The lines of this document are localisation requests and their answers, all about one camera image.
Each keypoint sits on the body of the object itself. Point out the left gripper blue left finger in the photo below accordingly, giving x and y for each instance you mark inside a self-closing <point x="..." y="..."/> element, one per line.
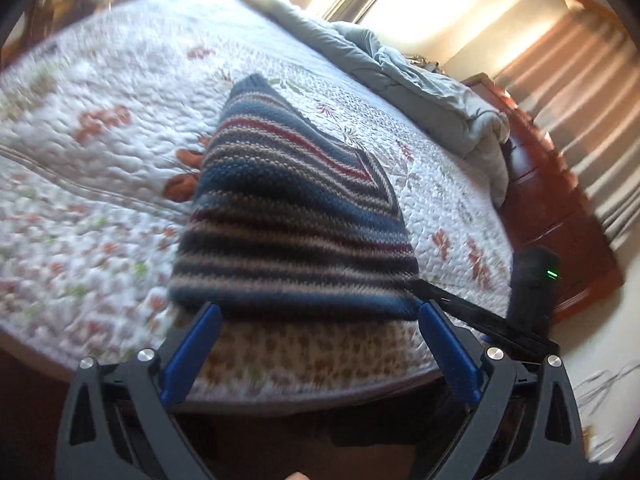
<point x="184" y="352"/>

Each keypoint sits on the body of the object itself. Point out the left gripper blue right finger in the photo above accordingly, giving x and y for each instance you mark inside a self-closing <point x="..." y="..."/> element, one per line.
<point x="462" y="374"/>

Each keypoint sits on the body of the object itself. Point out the blue striped knit sweater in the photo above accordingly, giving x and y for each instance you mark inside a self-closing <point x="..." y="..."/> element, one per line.
<point x="288" y="223"/>

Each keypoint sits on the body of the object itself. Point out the brown wooden headboard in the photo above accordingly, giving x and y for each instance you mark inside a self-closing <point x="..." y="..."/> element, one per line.
<point x="545" y="206"/>

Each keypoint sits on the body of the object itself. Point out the beige pleated curtain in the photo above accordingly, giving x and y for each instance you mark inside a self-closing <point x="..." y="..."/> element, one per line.
<point x="580" y="85"/>

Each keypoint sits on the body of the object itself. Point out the floral quilted bedspread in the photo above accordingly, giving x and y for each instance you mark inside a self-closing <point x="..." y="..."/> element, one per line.
<point x="91" y="122"/>

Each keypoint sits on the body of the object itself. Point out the grey rumpled duvet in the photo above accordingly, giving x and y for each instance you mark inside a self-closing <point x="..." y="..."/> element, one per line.
<point x="449" y="112"/>

